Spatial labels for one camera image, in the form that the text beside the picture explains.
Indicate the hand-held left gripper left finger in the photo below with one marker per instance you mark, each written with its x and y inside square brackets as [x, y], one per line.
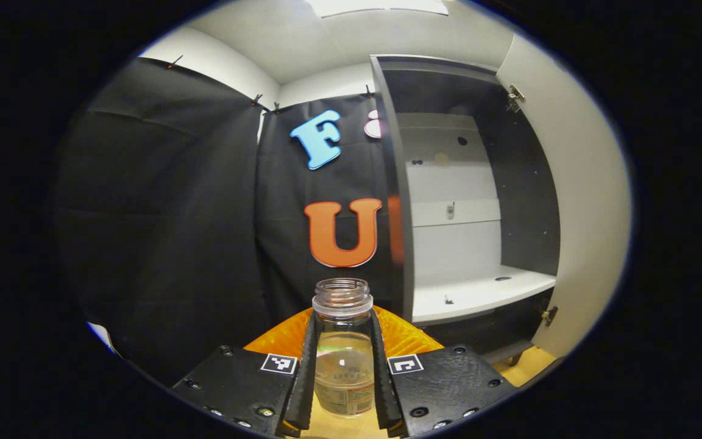
[307, 378]

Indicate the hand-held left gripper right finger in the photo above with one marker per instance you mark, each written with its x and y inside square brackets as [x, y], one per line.
[381, 384]

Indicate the clear glass bottle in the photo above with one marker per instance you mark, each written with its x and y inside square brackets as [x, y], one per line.
[343, 366]

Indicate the dark grey cabinet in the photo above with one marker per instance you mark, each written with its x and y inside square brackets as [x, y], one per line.
[524, 201]

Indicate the beige cabinet door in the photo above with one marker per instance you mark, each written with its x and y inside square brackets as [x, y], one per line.
[588, 213]

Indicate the white cabinet shelf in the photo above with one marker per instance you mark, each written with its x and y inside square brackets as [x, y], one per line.
[479, 292]

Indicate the metal door hinge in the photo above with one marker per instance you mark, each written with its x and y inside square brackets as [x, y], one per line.
[549, 314]
[515, 97]

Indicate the black backdrop cloth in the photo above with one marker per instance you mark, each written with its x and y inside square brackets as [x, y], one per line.
[174, 213]

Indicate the large ceiling light panel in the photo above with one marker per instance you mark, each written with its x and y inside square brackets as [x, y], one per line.
[381, 6]

